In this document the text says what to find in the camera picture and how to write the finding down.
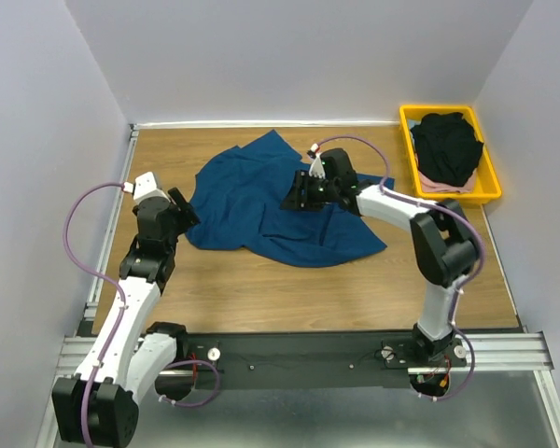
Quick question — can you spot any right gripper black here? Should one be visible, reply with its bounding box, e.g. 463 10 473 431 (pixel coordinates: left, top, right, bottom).
277 169 338 213

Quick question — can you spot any blue t shirt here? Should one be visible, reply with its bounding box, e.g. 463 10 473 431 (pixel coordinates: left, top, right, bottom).
186 131 387 268

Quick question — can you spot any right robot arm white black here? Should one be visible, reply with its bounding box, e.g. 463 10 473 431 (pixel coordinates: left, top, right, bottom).
281 148 483 366

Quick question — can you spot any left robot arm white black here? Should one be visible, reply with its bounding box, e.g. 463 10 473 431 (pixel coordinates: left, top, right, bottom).
51 183 199 447

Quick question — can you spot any pink t shirt in bin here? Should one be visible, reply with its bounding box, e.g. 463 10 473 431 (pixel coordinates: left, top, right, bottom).
418 170 477 193

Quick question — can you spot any black t shirt in bin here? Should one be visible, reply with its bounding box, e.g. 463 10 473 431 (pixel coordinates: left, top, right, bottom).
410 112 483 187

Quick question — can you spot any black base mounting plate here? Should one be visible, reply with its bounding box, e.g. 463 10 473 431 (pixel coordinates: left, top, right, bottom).
153 329 468 398

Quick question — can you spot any yellow plastic bin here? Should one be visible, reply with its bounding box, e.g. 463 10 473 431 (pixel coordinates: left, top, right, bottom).
399 104 502 205

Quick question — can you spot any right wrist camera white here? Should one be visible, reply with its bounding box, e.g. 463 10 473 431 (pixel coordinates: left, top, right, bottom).
307 144 326 179

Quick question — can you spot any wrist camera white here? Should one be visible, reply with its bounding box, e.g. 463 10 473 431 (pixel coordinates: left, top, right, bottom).
122 172 167 205
307 144 326 179

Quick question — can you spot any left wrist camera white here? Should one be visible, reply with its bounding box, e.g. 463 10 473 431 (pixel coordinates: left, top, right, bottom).
122 172 167 205

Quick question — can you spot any aluminium frame rail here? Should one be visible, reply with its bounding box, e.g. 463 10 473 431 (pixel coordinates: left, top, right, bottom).
36 123 560 448

